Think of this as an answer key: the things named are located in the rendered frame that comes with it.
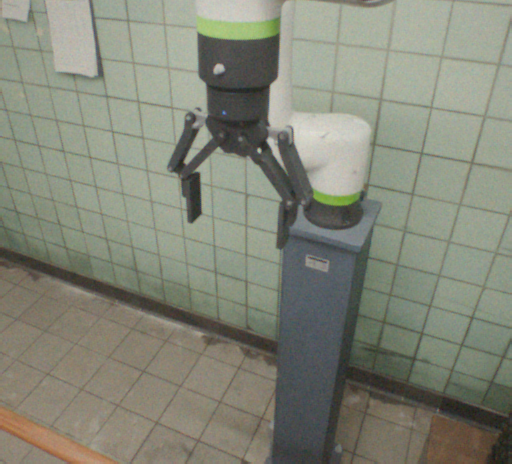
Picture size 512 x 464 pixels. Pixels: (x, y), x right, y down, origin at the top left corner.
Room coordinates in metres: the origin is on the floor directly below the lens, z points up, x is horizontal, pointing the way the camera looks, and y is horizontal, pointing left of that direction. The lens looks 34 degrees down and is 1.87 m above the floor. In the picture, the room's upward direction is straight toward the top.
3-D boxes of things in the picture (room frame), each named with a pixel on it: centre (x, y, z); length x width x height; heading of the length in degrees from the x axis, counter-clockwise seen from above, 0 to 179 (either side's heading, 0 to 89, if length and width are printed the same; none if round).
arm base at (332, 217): (1.05, -0.23, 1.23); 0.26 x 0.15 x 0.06; 154
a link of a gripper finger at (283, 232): (0.52, -0.04, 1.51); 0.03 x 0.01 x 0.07; 156
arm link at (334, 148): (1.00, -0.19, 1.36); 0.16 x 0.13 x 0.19; 79
